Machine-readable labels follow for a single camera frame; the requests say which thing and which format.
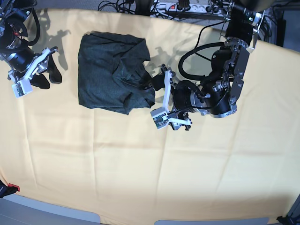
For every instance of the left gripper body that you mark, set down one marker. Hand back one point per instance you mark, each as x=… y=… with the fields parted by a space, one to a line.
x=177 y=99

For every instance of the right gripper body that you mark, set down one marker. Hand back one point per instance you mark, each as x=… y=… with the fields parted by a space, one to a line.
x=26 y=63

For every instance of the dark teal long-sleeve shirt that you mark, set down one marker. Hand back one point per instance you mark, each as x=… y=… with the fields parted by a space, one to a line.
x=111 y=73

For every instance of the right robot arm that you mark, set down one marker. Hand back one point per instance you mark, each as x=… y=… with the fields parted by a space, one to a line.
x=13 y=32

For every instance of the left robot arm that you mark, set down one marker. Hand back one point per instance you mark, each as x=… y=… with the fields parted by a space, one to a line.
x=217 y=93

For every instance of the white power strip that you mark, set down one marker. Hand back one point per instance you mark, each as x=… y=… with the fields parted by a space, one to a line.
x=173 y=8

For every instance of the yellow table cover cloth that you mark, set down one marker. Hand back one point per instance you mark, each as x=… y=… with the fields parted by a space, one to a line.
x=122 y=167

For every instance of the red and black clamp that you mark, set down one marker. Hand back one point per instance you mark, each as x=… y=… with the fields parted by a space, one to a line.
x=8 y=189

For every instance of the black corner clamp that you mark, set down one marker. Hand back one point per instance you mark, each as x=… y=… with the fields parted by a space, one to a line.
x=288 y=220

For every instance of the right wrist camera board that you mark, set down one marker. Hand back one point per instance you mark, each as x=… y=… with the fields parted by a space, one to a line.
x=21 y=88

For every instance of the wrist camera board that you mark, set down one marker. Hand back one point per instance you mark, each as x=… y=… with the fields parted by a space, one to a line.
x=21 y=88
x=160 y=117

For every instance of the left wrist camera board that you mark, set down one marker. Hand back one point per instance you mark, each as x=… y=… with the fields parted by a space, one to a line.
x=160 y=117

